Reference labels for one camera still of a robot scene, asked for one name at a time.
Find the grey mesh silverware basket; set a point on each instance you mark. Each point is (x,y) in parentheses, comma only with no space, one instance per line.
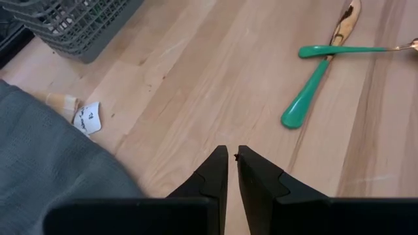
(81,36)

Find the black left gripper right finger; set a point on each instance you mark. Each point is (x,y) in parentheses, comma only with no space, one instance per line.
(258,182)

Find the white paper tag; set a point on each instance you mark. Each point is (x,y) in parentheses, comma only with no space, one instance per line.
(89,119)

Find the grey cloth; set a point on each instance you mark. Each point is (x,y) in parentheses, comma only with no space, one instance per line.
(49,156)

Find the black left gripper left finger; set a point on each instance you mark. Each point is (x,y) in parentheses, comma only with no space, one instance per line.
(212,182)

